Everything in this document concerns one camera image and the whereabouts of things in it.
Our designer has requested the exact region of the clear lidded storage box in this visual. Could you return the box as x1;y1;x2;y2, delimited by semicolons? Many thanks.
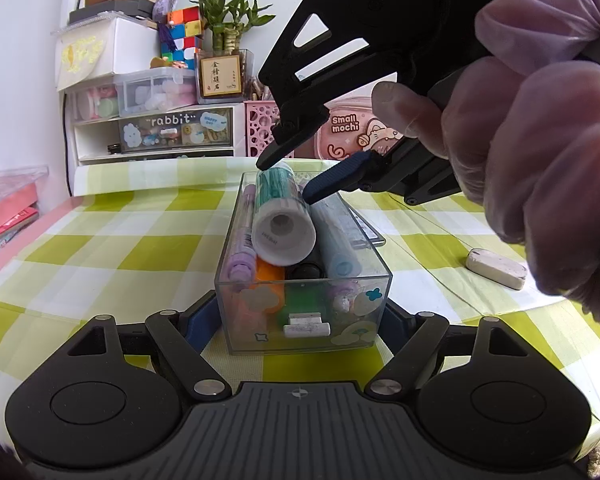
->
115;67;199;119

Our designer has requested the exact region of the person's right hand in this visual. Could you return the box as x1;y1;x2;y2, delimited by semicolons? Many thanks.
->
372;0;600;328

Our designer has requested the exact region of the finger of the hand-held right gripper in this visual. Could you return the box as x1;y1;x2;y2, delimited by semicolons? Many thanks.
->
302;136;463;206
256;10;396;171

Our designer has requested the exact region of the purple tassel charm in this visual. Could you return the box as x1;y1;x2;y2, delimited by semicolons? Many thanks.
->
152;0;184;56

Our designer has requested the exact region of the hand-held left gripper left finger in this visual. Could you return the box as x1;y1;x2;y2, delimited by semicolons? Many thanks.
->
69;291;231;398

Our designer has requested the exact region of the glass vase with label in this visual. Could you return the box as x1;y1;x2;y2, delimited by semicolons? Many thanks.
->
194;48;256;105

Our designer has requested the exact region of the colourful puzzle cube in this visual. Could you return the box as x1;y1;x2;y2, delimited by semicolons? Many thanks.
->
159;5;204;69

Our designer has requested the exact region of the light blue marker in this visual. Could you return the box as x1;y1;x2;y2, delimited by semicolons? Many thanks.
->
310;192;361;279

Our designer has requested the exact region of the white drawer organizer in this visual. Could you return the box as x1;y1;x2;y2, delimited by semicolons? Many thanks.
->
72;102;246;167

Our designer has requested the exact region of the clear plastic organizer box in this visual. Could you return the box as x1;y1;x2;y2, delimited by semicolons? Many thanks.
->
213;170;394;356

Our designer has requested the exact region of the stack of red folders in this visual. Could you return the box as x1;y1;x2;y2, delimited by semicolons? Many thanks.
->
0;166;49;267

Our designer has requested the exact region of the orange cap highlighter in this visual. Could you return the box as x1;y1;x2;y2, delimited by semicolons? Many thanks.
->
253;257;287;314

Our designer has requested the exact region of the green checkered tablecloth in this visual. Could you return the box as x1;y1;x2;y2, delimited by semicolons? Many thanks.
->
0;155;600;442

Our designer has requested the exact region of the black cable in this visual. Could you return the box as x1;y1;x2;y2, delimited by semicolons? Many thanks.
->
64;0;97;199

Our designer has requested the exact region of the grey flat box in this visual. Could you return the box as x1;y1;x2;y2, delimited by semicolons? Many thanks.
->
68;0;157;26

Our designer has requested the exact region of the pink perforated pen holder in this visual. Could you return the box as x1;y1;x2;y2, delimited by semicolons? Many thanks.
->
243;99;296;160

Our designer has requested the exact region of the white cardboard box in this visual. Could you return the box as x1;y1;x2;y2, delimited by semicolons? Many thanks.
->
54;15;162;94

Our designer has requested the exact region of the grey white eraser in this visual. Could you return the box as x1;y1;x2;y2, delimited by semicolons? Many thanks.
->
464;248;529;291

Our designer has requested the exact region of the pink cartoon pencil case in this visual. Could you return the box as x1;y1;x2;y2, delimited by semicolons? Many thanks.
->
312;95;417;164

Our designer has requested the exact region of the white green glue stick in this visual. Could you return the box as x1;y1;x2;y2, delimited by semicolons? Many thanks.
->
252;160;317;267

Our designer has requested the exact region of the green cap highlighter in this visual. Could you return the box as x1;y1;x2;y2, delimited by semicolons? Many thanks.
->
284;280;332;317

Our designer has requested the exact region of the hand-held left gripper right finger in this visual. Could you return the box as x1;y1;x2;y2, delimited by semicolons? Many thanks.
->
365;300;526;401

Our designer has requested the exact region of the bunch of pens in holder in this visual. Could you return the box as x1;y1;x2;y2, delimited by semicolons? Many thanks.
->
249;77;277;104

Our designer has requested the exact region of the lucky bamboo plant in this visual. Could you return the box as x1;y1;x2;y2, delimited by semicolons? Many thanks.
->
189;0;276;56

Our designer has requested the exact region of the small clear storage box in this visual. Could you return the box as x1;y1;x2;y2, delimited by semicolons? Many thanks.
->
67;82;121;124

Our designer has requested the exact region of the small brown figurine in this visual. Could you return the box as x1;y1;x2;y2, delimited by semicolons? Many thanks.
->
149;56;189;71

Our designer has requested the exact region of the black marker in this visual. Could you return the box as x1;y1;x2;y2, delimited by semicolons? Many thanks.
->
285;255;327;284

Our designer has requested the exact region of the dark pencil lead case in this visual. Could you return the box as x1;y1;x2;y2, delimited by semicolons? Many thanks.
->
330;195;387;251

